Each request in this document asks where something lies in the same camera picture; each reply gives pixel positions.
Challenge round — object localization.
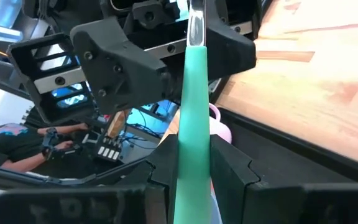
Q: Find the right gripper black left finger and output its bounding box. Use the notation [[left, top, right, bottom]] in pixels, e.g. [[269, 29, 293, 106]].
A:
[[113, 133, 180, 224]]

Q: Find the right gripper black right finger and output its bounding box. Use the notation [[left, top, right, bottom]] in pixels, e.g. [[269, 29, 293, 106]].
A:
[[209, 133, 305, 224]]

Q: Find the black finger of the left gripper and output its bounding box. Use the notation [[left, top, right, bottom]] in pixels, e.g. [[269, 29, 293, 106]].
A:
[[205, 0, 257, 81], [69, 16, 185, 116]]

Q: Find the pink plastic mug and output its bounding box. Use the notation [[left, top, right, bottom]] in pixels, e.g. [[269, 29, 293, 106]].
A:
[[208, 102, 233, 145]]

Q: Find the teal handled metal spoon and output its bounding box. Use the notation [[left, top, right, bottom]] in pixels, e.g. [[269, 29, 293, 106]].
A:
[[172, 0, 214, 224]]

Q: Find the person's forearm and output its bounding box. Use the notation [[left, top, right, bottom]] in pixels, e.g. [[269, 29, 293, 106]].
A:
[[35, 122, 89, 136], [1, 140, 75, 173]]

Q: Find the small wooden block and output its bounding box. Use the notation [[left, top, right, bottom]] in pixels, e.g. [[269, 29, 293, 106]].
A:
[[106, 109, 132, 139]]

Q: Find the black device with white labels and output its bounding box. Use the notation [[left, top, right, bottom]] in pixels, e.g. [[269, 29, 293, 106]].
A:
[[95, 136, 123, 163]]

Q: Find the black leader arm handle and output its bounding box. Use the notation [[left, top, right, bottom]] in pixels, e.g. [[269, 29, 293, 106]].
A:
[[40, 126, 84, 160]]

